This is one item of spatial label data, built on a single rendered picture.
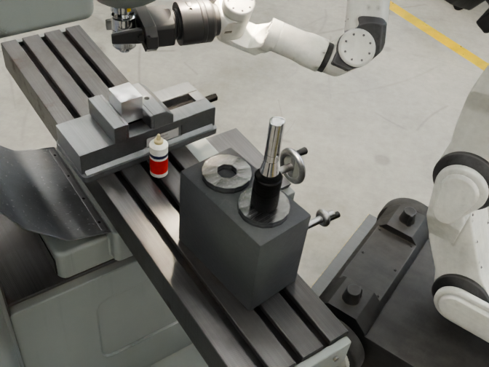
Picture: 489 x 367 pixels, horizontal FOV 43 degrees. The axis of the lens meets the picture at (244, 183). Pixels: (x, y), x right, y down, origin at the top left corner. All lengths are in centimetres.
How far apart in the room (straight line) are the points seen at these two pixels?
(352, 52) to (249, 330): 59
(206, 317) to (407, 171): 198
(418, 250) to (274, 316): 77
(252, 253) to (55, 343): 71
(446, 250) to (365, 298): 24
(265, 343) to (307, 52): 59
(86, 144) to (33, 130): 167
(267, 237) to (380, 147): 210
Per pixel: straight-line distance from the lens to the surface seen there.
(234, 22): 129
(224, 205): 105
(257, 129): 302
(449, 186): 137
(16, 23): 105
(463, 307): 158
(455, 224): 144
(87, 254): 142
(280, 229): 103
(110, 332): 169
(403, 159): 304
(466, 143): 136
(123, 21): 124
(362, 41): 130
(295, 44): 131
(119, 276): 151
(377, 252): 177
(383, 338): 163
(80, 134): 139
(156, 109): 138
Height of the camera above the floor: 188
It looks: 44 degrees down
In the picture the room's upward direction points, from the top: 7 degrees clockwise
